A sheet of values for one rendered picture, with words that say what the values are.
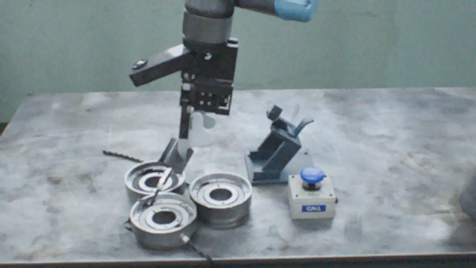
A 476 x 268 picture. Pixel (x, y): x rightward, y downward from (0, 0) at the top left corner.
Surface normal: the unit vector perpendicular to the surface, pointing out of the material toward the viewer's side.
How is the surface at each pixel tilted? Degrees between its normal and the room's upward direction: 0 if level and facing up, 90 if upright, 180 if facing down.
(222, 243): 0
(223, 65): 91
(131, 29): 90
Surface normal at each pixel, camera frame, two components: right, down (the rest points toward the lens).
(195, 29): -0.45, 0.39
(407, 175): 0.00, -0.87
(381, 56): 0.04, 0.49
